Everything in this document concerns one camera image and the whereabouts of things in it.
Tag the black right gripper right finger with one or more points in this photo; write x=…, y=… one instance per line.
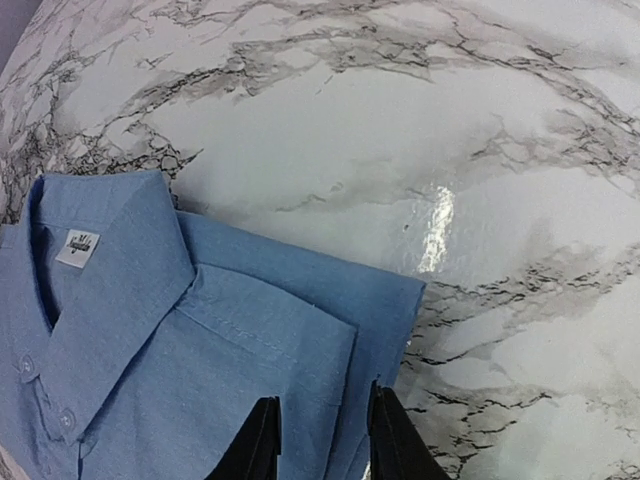
x=397, y=451

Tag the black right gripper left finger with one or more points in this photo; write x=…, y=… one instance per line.
x=253, y=454

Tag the light blue long sleeve shirt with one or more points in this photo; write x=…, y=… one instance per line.
x=136, y=338

